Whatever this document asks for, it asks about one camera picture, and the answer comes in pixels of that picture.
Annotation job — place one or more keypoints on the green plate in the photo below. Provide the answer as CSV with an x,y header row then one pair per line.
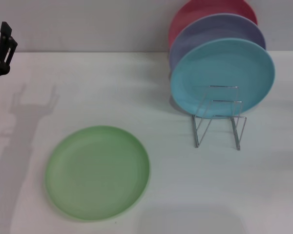
x,y
97,175

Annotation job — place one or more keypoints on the light blue plate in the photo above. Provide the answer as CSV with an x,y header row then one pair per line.
x,y
224,70

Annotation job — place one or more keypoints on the red plate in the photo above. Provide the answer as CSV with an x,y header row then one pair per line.
x,y
210,9

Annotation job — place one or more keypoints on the purple plate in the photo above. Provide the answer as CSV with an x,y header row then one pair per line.
x,y
210,31

